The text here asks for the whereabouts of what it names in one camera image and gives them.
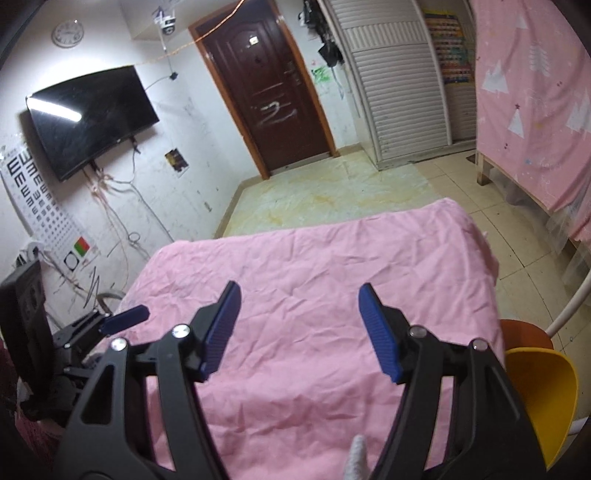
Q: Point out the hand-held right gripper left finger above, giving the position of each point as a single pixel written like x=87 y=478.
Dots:
x=221 y=332

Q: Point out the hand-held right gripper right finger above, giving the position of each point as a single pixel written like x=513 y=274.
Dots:
x=376 y=332

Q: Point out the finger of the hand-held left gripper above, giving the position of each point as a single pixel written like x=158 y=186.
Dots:
x=127 y=317

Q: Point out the yellow plastic chair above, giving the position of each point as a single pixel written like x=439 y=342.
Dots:
x=545 y=397

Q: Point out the person's right hand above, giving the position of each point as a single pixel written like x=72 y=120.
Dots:
x=359 y=461

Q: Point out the pink bed sheet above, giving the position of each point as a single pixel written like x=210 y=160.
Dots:
x=300 y=286

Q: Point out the eye chart poster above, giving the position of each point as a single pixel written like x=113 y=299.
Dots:
x=41 y=207

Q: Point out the orange plastic stool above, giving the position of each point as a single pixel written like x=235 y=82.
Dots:
x=526 y=334

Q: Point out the white metal chair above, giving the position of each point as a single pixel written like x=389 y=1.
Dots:
x=554 y=325

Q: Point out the black flat screen television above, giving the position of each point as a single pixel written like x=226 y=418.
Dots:
x=92 y=120

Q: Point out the sheer white bed skirt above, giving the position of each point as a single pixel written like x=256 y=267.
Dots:
x=554 y=217

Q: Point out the white louvered wardrobe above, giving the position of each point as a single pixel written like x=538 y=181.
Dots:
x=397 y=92

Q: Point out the brown wooden door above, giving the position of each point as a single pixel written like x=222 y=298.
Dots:
x=268 y=92

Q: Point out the pink printed bed curtain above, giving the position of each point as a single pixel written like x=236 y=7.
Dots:
x=540 y=115

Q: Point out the black hanging bag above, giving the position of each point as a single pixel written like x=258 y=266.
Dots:
x=330 y=54

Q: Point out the colourful chart poster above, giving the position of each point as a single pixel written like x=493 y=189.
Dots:
x=450 y=46

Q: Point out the dark hanging clothes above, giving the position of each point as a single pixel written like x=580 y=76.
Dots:
x=314 y=21

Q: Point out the broken wall socket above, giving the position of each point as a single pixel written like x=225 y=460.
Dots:
x=177 y=160

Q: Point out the round wall clock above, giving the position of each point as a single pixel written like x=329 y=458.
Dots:
x=68 y=34

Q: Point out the white security camera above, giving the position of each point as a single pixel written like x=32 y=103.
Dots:
x=166 y=23

